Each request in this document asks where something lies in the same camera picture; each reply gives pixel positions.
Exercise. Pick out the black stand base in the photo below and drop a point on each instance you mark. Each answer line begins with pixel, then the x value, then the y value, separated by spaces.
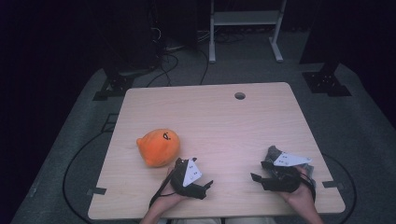
pixel 327 82
pixel 115 85

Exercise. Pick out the white metal stand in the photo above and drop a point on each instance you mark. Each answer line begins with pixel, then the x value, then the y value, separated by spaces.
pixel 246 18

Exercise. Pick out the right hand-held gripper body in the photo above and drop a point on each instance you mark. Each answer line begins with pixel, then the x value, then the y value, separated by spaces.
pixel 285 182

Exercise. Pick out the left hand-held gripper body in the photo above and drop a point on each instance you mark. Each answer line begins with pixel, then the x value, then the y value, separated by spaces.
pixel 190 174

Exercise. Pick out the orange plush toy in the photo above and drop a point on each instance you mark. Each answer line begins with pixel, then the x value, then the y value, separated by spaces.
pixel 157 149

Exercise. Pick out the grey tape strip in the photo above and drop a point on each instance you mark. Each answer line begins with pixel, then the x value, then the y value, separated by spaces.
pixel 96 191
pixel 333 184

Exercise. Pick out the person's right hand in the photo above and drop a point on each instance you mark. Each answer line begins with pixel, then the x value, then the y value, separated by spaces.
pixel 297 196

